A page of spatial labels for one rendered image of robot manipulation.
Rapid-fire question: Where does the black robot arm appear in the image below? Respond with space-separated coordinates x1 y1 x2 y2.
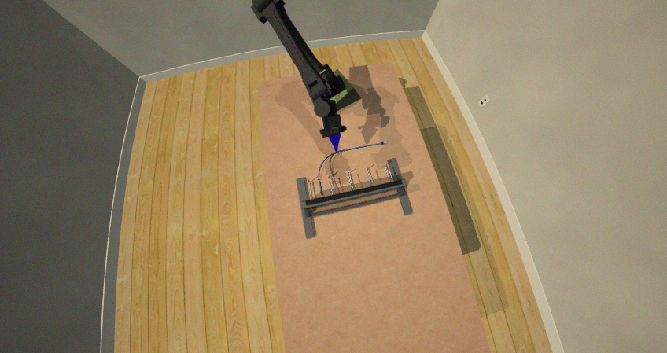
251 0 346 134

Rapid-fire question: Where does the grey patch panel rack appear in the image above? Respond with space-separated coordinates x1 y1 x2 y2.
297 159 412 238

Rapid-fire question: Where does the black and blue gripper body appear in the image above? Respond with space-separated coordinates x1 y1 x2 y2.
320 126 346 138

